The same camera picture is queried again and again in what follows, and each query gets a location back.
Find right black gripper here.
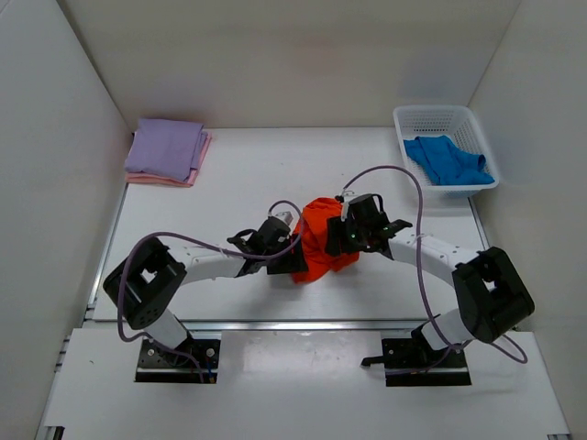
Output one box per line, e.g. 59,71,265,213
325,214,369,258

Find orange t-shirt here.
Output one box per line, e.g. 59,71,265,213
291,197,360,284

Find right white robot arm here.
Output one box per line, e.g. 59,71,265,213
325,192,536,368

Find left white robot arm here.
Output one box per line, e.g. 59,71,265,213
103,212,308,368

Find blue t-shirt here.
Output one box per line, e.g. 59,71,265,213
404,136,494,186

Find white plastic basket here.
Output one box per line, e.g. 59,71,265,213
393,104,500,199

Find folded purple t-shirt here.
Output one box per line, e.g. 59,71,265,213
125,118,205,182

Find folded pink t-shirt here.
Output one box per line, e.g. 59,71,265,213
125,132,213,188

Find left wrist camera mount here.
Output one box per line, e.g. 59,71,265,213
268,210,294,226

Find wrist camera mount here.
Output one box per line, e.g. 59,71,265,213
335,189,360,204
268,210,294,226

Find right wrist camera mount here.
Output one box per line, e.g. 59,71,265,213
335,189,360,204

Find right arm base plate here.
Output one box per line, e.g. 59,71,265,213
360,328,472,388

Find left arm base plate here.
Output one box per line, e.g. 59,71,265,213
135,332,221,385

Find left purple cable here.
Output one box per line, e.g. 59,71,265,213
116,200,305,384

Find purple cable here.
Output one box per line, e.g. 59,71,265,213
341,165,528,365
116,200,305,384

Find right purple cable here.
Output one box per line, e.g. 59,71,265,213
341,165,528,365

